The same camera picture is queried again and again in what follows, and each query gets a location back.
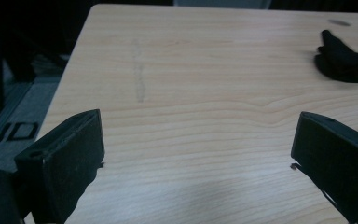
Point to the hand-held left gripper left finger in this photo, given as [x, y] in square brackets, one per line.
[65, 155]

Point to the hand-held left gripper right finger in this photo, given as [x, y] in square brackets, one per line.
[338, 161]

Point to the black cloth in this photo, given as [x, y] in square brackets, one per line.
[341, 65]

